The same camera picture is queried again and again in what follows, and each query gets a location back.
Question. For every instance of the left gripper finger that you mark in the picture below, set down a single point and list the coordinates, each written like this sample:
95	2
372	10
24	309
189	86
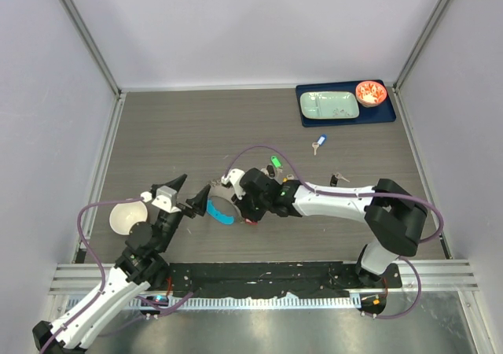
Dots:
169	188
197	205

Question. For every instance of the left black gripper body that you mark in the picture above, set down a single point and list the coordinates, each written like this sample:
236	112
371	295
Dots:
175	217

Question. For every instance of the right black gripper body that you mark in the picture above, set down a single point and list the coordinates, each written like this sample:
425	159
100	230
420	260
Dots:
255	208

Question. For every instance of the metal keyring holder blue handle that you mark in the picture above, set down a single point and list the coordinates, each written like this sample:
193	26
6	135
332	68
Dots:
220	205

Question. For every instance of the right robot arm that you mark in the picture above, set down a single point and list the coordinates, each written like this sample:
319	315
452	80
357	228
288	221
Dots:
395	218

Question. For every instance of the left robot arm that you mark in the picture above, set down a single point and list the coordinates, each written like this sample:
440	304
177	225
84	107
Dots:
139	268

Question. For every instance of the black tagged key bunch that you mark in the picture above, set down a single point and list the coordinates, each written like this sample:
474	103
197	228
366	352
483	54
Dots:
270	171

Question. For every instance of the yellow tagged key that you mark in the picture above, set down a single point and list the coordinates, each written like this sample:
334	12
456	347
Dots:
288	178

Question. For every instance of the green tagged key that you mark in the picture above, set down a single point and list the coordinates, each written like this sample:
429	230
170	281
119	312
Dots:
275	161

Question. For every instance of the blue tagged key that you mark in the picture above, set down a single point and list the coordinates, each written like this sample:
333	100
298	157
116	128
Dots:
317	144

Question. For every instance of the light green rectangular plate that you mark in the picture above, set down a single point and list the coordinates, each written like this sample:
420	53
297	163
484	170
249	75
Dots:
329	105

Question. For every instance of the dark blue tray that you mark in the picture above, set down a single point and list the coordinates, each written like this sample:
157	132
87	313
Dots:
383	113

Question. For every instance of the red patterned bowl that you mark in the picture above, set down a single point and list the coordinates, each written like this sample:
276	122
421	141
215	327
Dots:
370	93

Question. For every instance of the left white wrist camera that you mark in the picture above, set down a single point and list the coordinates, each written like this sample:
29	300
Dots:
147	197

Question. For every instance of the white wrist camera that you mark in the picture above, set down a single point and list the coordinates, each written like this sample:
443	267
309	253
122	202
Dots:
147	197
232	180

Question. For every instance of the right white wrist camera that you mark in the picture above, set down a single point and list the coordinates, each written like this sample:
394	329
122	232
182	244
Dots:
232	180

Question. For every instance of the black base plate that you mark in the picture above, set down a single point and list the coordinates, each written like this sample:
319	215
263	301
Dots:
266	281

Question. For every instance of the aluminium frame rail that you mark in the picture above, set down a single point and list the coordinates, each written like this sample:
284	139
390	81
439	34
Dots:
73	171

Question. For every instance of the white slotted cable duct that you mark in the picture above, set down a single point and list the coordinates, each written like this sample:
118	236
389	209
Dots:
202	304

